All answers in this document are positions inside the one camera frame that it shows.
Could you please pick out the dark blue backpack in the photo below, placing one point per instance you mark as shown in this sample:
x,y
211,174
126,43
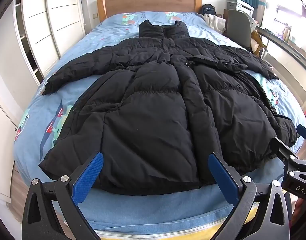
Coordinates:
x,y
208,9

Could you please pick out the white wardrobe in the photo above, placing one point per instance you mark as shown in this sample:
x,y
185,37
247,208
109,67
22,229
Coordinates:
x,y
34,35

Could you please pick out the grey office chair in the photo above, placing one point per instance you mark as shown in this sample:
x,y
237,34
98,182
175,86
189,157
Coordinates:
x,y
238,27

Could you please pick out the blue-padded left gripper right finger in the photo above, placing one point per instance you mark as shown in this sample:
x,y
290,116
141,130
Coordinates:
x,y
259,210

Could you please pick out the white cloth pile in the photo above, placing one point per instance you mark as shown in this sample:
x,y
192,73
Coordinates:
x,y
214,22

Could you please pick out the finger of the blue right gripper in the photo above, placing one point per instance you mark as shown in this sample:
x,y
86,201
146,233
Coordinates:
x,y
301,130

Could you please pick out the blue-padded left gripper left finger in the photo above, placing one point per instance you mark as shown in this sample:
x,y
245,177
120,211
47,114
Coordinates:
x,y
39,218

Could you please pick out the wooden bed headboard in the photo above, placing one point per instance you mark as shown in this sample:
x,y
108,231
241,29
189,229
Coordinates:
x,y
108,8

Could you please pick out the white printer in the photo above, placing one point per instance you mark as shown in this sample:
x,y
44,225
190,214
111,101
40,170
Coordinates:
x,y
239,6

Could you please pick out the black puffer coat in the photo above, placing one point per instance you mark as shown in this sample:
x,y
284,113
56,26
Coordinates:
x,y
161,104

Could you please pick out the metal desk rail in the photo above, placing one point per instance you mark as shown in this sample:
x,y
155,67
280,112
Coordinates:
x,y
283,45

